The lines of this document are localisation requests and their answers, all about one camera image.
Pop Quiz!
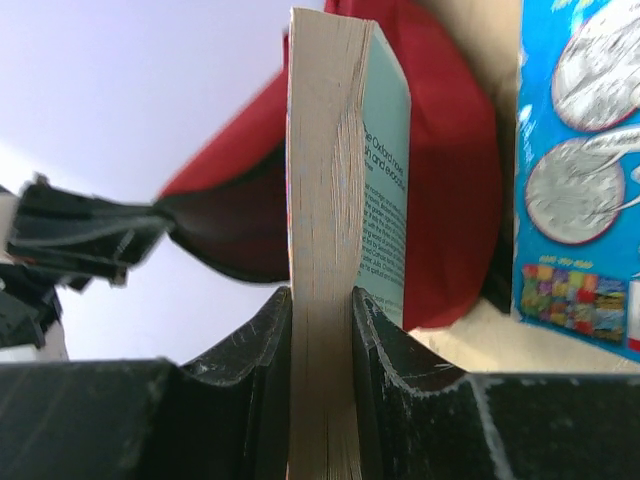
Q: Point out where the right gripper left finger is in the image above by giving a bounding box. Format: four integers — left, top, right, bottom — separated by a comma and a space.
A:
1, 287, 291, 479

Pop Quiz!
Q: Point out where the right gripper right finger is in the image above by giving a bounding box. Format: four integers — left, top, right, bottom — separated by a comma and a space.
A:
352, 288, 639, 479

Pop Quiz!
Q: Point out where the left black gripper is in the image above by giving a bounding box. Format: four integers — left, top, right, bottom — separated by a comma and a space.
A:
5, 175, 174, 290

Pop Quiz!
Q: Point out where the red backpack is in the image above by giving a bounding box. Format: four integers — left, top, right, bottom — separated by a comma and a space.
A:
159, 1, 504, 330

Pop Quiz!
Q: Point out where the purple spine book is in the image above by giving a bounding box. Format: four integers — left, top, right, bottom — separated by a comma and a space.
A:
512, 0, 639, 360

